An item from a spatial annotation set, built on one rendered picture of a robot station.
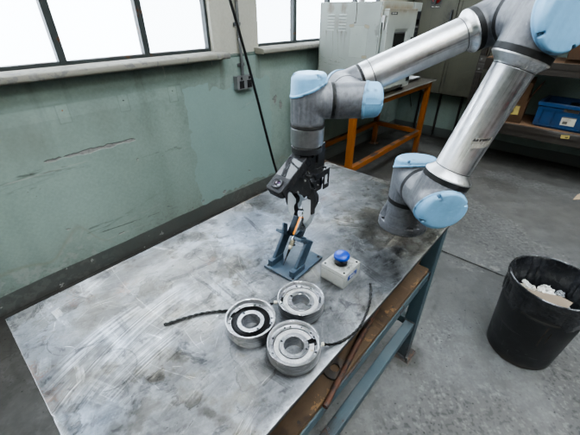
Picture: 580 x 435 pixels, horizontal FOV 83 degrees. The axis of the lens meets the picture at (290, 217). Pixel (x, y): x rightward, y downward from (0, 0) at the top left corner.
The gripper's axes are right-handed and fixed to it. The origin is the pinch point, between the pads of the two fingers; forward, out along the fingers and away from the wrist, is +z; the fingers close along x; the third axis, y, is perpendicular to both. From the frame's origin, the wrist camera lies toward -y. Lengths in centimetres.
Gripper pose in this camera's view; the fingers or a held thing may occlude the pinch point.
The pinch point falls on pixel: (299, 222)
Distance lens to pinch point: 84.4
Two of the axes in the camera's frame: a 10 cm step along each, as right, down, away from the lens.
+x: -7.8, -3.4, 5.3
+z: 0.0, 8.4, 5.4
